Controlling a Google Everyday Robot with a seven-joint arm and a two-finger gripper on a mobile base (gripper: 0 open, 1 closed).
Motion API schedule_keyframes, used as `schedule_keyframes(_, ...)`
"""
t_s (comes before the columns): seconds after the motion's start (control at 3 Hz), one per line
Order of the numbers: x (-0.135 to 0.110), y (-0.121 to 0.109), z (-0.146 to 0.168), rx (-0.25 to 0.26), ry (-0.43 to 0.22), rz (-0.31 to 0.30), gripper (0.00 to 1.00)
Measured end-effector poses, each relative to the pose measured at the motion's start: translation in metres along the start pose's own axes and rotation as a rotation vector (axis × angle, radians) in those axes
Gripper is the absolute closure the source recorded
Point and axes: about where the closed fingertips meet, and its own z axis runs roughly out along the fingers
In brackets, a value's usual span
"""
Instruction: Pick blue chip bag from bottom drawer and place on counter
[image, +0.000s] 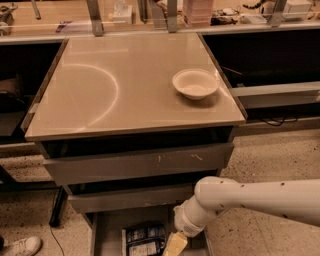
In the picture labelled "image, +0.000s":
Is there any stack of pink trays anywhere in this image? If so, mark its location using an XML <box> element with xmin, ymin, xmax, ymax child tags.
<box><xmin>182</xmin><ymin>0</ymin><xmax>214</xmax><ymax>27</ymax></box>

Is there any top grey drawer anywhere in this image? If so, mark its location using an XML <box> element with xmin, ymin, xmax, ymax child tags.
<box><xmin>44</xmin><ymin>143</ymin><xmax>234</xmax><ymax>185</ymax></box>

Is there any white sneaker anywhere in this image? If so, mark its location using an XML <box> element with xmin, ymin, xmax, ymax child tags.
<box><xmin>0</xmin><ymin>236</ymin><xmax>42</xmax><ymax>256</ymax></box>

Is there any bottom open grey drawer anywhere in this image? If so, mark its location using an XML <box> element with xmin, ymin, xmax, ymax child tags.
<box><xmin>90</xmin><ymin>205</ymin><xmax>214</xmax><ymax>256</ymax></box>

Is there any white box on shelf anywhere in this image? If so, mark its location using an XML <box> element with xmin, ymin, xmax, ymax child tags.
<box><xmin>113</xmin><ymin>0</ymin><xmax>133</xmax><ymax>24</ymax></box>

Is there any left metal bracket post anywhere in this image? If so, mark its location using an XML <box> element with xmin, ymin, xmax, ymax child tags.
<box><xmin>86</xmin><ymin>0</ymin><xmax>104</xmax><ymax>37</ymax></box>

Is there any white paper bowl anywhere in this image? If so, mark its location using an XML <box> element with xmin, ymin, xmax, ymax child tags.
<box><xmin>172</xmin><ymin>69</ymin><xmax>220</xmax><ymax>100</ymax></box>

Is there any right metal bracket post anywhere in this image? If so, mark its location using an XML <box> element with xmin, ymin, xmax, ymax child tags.
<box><xmin>267</xmin><ymin>0</ymin><xmax>287</xmax><ymax>27</ymax></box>

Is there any grey drawer cabinet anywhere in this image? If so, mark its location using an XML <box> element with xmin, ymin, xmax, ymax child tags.
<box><xmin>20</xmin><ymin>32</ymin><xmax>249</xmax><ymax>256</ymax></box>

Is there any blue chip bag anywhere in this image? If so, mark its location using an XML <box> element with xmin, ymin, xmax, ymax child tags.
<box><xmin>121</xmin><ymin>223</ymin><xmax>167</xmax><ymax>256</ymax></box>

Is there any black table leg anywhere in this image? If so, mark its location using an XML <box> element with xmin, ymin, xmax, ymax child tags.
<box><xmin>49</xmin><ymin>187</ymin><xmax>68</xmax><ymax>228</ymax></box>

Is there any middle grey drawer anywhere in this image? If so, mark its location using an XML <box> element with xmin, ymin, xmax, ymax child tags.
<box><xmin>68</xmin><ymin>182</ymin><xmax>195</xmax><ymax>213</ymax></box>

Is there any black floor cable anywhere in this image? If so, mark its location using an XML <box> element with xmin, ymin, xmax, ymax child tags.
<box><xmin>49</xmin><ymin>189</ymin><xmax>66</xmax><ymax>256</ymax></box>

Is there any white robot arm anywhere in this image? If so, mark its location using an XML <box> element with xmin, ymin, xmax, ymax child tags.
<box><xmin>163</xmin><ymin>176</ymin><xmax>320</xmax><ymax>256</ymax></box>

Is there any middle metal bracket post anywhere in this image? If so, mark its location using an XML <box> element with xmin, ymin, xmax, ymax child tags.
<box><xmin>167</xmin><ymin>0</ymin><xmax>177</xmax><ymax>33</ymax></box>

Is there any metal bracket post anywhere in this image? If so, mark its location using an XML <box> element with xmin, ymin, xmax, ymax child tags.
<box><xmin>86</xmin><ymin>0</ymin><xmax>104</xmax><ymax>37</ymax></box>
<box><xmin>267</xmin><ymin>0</ymin><xmax>287</xmax><ymax>27</ymax></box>
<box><xmin>167</xmin><ymin>0</ymin><xmax>177</xmax><ymax>33</ymax></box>

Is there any white box far right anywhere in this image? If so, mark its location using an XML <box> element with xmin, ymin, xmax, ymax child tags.
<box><xmin>283</xmin><ymin>0</ymin><xmax>312</xmax><ymax>20</ymax></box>

